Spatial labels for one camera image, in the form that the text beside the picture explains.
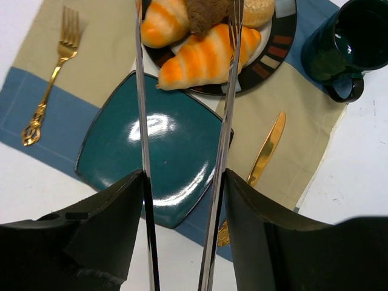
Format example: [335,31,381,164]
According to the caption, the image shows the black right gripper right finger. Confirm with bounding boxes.
[224,170,387,290]

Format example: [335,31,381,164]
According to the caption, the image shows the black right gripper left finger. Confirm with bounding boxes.
[1,170,144,290]

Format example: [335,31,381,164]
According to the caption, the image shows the silver metal tongs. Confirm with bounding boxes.
[135,1,244,290]

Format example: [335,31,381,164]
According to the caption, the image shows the brown chocolate croissant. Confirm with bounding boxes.
[186,0,234,36]

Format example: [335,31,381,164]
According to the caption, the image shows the gold knife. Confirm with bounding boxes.
[216,111,287,247]

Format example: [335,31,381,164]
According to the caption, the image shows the teal square plate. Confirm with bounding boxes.
[75,72,222,229]

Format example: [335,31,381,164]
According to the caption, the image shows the blue and beige placemat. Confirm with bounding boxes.
[0,0,349,262]

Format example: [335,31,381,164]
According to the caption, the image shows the gold fork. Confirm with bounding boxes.
[21,5,81,147]

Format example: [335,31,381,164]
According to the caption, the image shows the striped orange croissant front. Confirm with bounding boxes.
[156,23,263,92]

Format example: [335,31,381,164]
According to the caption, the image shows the striped orange croissant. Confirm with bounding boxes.
[156,23,263,92]
[141,0,190,49]

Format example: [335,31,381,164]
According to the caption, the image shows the round patterned dark plate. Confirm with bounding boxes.
[145,1,298,96]

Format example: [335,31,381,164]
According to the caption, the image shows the dark green mug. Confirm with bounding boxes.
[301,0,387,103]

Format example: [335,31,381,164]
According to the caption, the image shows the round beige bun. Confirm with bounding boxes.
[243,0,275,28]

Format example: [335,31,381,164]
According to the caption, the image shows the striped orange croissant back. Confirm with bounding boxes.
[141,0,190,49]

